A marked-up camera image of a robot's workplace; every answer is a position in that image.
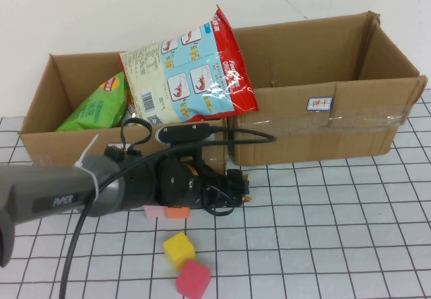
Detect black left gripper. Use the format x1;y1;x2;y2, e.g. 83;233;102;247
191;162;250;212

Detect small brown snack packet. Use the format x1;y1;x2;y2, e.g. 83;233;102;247
242;174;253;203

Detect orange foam cube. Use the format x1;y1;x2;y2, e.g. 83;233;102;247
164;207;191;219

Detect red shrimp cracker bag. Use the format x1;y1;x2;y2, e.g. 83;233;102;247
119;4;259;125

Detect taped cardboard box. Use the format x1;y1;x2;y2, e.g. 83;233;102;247
227;11;429;167

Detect yellow foam cube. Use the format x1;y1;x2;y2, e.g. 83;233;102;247
162;231;197;273

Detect light pink foam cube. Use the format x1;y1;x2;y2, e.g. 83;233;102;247
143;205;168;221

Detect clear packing tape strip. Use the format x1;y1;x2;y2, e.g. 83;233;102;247
235;110;408;138

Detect dark pink foam cube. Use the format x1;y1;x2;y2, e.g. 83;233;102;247
175;260;211;296

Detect white label on taped box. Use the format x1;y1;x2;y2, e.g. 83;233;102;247
306;96;333;112

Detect white zip tie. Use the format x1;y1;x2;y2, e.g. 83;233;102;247
72;133;101;197

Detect green chips bag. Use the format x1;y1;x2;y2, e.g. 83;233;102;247
55;71;129;133

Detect cardboard box with F2 print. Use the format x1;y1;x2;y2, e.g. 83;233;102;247
18;52;230;178

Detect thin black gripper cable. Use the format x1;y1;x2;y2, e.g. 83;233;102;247
203;204;236;218

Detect thin black looped cable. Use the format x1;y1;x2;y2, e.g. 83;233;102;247
120;117;152;147

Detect thick black camera cable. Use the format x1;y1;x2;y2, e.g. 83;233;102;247
59;127;277;299

